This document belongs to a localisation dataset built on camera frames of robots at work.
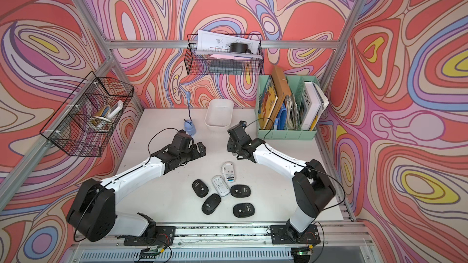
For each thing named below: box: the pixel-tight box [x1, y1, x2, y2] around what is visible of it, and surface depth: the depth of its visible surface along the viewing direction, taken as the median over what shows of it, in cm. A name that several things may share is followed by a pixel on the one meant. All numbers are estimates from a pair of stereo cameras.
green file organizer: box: [256, 75, 320, 141], surface depth 100 cm
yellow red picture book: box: [258, 74, 279, 130], surface depth 103 cm
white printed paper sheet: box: [195, 29, 263, 60], surface depth 88 cm
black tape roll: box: [230, 42, 254, 55], surface depth 84 cm
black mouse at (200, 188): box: [191, 178, 210, 198], surface depth 85 cm
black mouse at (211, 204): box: [201, 192, 222, 215], surface depth 82 cm
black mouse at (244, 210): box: [232, 202, 256, 218], surface depth 80 cm
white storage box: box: [204, 98, 234, 128], surface depth 121 cm
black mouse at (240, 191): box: [230, 184, 252, 198], surface depth 85 cm
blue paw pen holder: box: [183, 119, 197, 136], surface depth 103 cm
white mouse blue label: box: [221, 161, 236, 184], surface depth 91 cm
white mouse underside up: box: [212, 174, 231, 198], surface depth 86 cm
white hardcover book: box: [298, 81, 330, 131], surface depth 93 cm
